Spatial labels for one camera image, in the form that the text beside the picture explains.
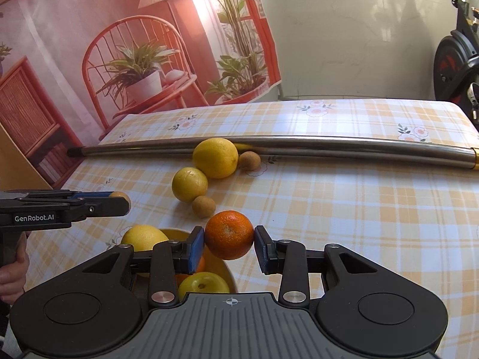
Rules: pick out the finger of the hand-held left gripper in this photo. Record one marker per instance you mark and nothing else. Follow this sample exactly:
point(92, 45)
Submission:
point(101, 207)
point(93, 194)

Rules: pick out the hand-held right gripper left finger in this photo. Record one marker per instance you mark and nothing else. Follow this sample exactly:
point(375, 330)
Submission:
point(196, 248)

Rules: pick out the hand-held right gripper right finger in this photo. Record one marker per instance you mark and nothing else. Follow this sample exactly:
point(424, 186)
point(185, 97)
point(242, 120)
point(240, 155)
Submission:
point(264, 250)

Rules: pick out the small orange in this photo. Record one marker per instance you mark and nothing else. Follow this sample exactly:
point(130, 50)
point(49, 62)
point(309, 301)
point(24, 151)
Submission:
point(229, 235)
point(201, 265)

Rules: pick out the small brown longan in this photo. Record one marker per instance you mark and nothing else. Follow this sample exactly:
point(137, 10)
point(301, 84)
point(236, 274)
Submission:
point(119, 194)

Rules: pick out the green apple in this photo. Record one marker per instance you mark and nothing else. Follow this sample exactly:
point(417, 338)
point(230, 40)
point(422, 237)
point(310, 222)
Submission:
point(209, 286)

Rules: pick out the yellow bowl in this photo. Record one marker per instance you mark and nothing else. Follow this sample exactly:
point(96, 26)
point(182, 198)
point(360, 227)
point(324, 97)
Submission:
point(227, 275)

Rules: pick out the person's left hand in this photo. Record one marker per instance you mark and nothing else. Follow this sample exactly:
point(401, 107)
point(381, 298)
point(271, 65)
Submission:
point(15, 280)

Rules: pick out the brown kiwi near bowl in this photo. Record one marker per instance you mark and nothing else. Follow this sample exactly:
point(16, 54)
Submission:
point(204, 206)

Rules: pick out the yellow lemon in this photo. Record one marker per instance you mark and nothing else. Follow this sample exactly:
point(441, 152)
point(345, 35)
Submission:
point(144, 237)
point(216, 157)

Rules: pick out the round yellow citrus fruit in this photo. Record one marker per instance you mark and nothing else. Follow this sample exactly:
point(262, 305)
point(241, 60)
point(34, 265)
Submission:
point(189, 185)

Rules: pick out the brown kiwi near pole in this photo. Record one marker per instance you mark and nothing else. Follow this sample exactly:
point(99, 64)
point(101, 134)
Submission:
point(249, 160)

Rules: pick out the checked floral tablecloth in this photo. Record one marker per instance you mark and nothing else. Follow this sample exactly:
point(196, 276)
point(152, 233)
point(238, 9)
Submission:
point(355, 213)

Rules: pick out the steel tube with gold end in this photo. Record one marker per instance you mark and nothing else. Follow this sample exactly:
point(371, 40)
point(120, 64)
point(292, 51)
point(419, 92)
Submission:
point(336, 143)

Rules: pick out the printed room backdrop cloth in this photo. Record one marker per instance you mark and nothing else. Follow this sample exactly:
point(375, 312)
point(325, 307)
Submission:
point(75, 26)

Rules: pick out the black exercise bike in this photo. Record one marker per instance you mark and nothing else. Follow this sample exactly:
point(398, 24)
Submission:
point(456, 67)

